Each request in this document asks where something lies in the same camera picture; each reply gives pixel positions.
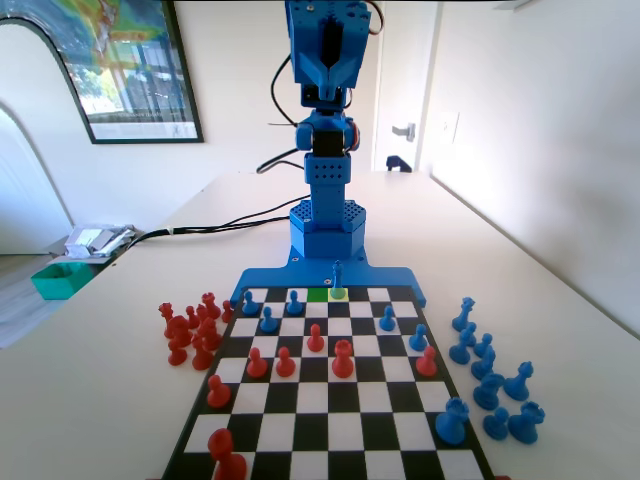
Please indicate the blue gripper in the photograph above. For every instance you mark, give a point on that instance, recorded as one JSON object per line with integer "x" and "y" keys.
{"x": 330, "y": 75}

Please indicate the blue chess king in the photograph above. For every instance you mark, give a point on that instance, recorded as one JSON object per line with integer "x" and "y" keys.
{"x": 338, "y": 280}

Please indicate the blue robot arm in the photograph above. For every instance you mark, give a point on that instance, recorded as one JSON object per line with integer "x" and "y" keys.
{"x": 327, "y": 200}

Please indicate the blue chess pawn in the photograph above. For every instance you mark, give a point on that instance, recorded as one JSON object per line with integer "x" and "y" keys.
{"x": 496, "y": 425}
{"x": 417, "y": 340}
{"x": 249, "y": 305}
{"x": 387, "y": 320}
{"x": 483, "y": 346}
{"x": 269, "y": 322}
{"x": 294, "y": 304}

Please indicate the red chess pawn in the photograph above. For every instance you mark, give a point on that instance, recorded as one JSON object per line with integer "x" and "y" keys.
{"x": 285, "y": 364}
{"x": 314, "y": 341}
{"x": 218, "y": 394}
{"x": 201, "y": 311}
{"x": 426, "y": 362}
{"x": 226, "y": 457}
{"x": 256, "y": 365}
{"x": 227, "y": 311}
{"x": 191, "y": 317}

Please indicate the blue chess rook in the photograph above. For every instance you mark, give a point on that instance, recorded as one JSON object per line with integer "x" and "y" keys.
{"x": 526, "y": 424}
{"x": 452, "y": 422}

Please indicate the white door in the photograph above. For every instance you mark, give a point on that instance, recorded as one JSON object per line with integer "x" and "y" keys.
{"x": 400, "y": 75}

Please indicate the black zip tie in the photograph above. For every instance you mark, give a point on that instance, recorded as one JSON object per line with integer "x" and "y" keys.
{"x": 282, "y": 125}

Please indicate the blue table clamp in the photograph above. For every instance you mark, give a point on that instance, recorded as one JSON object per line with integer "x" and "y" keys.
{"x": 397, "y": 164}

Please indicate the black framed poster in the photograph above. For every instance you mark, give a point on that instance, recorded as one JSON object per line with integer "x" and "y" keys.
{"x": 145, "y": 75}

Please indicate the pile of papers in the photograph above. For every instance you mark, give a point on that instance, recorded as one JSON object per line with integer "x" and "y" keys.
{"x": 95, "y": 240}

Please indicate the white arched panel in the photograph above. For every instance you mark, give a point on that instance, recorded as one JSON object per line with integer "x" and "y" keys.
{"x": 30, "y": 150}

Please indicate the black and white chessboard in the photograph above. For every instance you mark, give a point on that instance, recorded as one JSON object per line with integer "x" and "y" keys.
{"x": 325, "y": 400}

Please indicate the green plastic box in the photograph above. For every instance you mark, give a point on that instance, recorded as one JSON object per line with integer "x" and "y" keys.
{"x": 60, "y": 282}

